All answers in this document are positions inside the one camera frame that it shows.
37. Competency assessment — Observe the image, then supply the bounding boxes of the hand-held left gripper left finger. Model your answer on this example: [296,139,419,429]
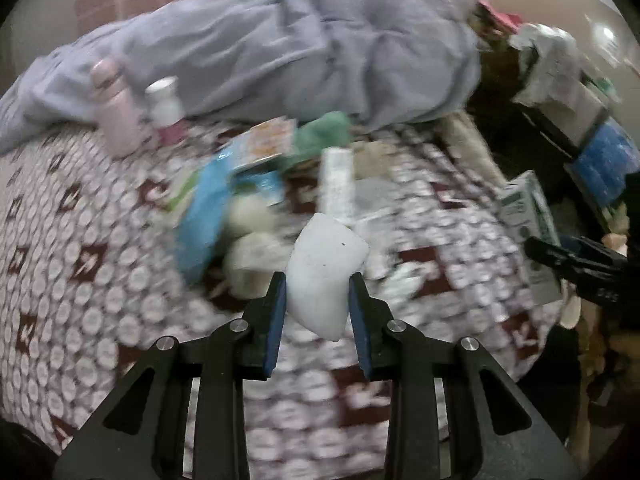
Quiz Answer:
[52,271,288,480]

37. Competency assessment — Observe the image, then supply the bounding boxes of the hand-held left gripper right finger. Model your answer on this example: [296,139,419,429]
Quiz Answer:
[348,272,581,480]

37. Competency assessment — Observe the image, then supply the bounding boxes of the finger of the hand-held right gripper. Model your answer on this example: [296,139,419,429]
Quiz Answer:
[562,235,628,267]
[524,236,583,281]

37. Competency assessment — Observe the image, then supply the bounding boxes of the green white carton box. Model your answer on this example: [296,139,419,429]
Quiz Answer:
[497,170,563,306]

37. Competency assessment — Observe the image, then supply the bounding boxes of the cream crumpled tissue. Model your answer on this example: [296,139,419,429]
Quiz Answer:
[227,195,278,233]
[222,232,293,301]

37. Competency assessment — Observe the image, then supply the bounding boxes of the blue drawer box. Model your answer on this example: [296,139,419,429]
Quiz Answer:
[570,120,640,211]

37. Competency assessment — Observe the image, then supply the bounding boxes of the clear plastic packet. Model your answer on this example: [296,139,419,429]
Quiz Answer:
[352,175,401,226]

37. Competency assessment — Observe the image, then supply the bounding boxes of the light blue plastic bag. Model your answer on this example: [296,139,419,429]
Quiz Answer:
[175,160,236,283]

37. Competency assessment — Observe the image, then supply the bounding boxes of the small blue packet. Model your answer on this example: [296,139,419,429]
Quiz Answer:
[230,167,286,208]

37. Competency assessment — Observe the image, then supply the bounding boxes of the long white packet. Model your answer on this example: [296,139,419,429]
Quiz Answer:
[320,146,357,218]

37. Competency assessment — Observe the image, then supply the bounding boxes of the green white packet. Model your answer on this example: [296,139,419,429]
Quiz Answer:
[165,167,201,216]

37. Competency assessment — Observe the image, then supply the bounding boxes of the orange printed packet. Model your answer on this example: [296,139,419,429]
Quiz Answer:
[227,116,296,171]

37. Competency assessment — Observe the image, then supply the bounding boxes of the maroon white patterned bedsheet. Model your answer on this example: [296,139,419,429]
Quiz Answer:
[0,115,566,480]

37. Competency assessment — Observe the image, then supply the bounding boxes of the white plastic bags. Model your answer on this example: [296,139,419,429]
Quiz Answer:
[515,22,601,106]

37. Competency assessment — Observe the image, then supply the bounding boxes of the green cloth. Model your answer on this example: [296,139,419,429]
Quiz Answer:
[280,110,353,171]

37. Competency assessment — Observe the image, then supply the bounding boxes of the red cloth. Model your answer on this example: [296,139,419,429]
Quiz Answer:
[475,0,523,31]

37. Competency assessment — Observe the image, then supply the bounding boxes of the white bottle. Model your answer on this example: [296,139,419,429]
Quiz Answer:
[145,76,190,147]

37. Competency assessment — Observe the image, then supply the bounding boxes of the pink bottle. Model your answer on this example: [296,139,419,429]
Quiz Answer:
[90,57,146,158]

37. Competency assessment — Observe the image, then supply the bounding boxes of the grey quilt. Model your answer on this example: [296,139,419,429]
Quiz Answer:
[0,0,483,156]

